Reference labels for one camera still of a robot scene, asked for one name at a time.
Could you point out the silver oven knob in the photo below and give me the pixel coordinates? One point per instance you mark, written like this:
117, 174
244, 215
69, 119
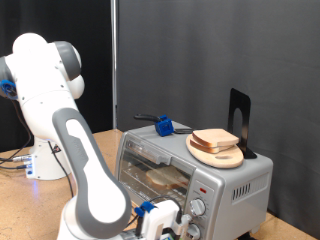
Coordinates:
195, 231
197, 207

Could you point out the black metal bookend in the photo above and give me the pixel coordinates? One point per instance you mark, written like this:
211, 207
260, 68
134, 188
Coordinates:
245, 106

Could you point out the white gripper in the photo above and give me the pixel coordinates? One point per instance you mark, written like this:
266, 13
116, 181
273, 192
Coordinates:
160, 216

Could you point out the vertical metal pole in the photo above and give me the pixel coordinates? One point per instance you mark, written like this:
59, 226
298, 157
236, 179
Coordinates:
114, 66

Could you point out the round wooden cutting board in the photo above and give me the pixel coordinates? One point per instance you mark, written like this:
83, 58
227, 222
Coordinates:
216, 159

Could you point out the silver toaster oven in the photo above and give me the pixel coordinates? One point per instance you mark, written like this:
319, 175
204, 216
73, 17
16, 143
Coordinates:
246, 206

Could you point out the metal spatula with blue block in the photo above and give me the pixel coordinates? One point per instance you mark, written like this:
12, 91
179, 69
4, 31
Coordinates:
164, 126

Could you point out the black backdrop curtain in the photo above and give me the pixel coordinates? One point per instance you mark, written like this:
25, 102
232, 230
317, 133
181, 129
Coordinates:
93, 50

